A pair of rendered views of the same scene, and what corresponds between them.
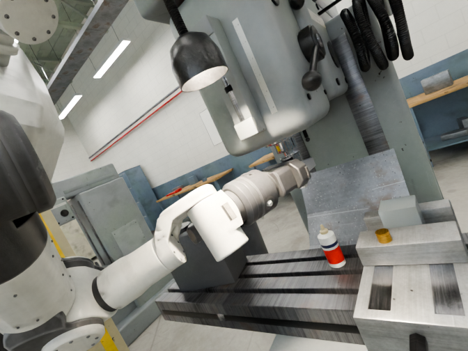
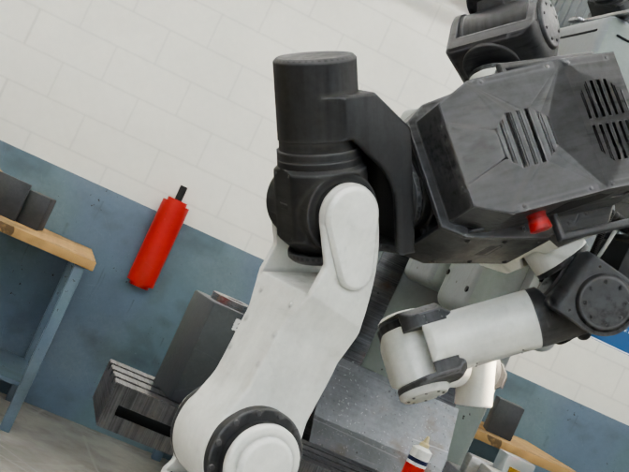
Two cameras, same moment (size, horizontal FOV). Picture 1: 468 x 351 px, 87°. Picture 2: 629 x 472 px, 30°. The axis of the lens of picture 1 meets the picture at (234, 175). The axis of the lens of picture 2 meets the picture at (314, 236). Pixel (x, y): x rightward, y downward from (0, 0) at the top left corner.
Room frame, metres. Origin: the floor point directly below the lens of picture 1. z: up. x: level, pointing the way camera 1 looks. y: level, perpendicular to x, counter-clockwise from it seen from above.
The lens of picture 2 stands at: (-0.61, 1.82, 1.28)
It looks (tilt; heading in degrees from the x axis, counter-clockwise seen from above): 1 degrees up; 310
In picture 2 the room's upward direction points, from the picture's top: 25 degrees clockwise
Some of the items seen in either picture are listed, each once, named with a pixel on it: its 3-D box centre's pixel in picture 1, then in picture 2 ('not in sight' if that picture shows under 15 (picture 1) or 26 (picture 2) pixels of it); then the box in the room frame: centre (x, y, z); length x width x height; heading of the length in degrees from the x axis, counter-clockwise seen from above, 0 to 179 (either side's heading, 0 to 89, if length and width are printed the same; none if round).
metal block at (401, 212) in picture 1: (402, 217); (511, 471); (0.45, -0.26, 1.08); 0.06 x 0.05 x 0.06; 51
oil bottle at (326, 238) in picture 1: (329, 244); (416, 462); (0.58, -0.14, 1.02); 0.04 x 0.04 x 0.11
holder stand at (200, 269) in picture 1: (202, 251); (237, 361); (0.80, 0.20, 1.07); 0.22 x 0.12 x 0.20; 64
